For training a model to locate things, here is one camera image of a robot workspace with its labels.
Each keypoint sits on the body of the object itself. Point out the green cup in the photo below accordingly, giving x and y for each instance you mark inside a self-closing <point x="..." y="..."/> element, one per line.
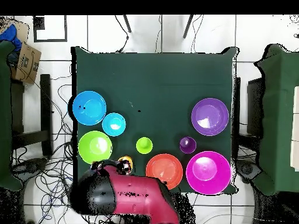
<point x="144" y="145"/>

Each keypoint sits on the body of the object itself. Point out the black stand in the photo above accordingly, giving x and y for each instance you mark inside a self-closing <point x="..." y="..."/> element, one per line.
<point x="254" y="105"/>

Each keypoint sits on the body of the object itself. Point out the cardboard box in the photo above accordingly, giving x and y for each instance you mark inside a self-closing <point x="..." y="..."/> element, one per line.
<point x="28" y="63"/>

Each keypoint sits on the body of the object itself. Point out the black bench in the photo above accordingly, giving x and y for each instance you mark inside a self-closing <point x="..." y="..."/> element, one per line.
<point x="45" y="105"/>

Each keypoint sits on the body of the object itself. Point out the green bowl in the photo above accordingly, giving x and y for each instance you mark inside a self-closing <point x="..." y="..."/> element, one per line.
<point x="94" y="147"/>

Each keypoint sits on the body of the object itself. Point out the black tripod leg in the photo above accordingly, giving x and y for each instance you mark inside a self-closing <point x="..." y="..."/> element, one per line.
<point x="127" y="23"/>
<point x="188" y="25"/>

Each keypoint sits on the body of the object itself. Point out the black square frame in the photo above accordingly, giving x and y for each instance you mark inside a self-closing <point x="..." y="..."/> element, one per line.
<point x="38" y="23"/>

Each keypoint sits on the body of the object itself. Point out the dark green tablecloth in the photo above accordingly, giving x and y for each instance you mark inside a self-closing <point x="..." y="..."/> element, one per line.
<point x="151" y="81"/>

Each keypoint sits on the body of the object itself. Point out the large pink bowl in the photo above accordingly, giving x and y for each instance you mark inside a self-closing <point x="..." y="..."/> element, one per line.
<point x="208" y="172"/>

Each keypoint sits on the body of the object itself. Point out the orange cup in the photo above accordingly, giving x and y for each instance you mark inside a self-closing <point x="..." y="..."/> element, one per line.
<point x="127" y="159"/>

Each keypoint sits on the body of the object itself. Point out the purple cup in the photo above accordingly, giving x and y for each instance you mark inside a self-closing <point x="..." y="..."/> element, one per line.
<point x="188" y="145"/>

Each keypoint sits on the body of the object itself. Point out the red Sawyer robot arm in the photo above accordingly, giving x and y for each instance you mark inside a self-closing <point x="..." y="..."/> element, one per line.
<point x="140" y="193"/>

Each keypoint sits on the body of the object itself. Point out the dark grey stand base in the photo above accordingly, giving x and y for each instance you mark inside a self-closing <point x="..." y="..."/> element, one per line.
<point x="30" y="166"/>
<point x="247" y="169"/>

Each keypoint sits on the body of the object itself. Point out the orange bowl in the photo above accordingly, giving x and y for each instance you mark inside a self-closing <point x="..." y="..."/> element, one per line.
<point x="163" y="166"/>

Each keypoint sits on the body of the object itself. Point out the large blue bowl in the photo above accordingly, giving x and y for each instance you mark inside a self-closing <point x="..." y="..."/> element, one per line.
<point x="89" y="108"/>

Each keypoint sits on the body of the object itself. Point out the green cloth covered table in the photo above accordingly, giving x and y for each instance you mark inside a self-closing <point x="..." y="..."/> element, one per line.
<point x="4" y="116"/>
<point x="278" y="116"/>

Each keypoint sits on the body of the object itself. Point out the blue cloth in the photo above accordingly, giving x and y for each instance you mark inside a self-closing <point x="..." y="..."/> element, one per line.
<point x="10" y="35"/>

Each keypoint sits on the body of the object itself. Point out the purple bowl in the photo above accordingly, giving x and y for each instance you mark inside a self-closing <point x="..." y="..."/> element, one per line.
<point x="210" y="116"/>

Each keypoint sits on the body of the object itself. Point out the small blue bowl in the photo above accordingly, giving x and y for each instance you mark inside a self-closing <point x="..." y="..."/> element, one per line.
<point x="114" y="124"/>

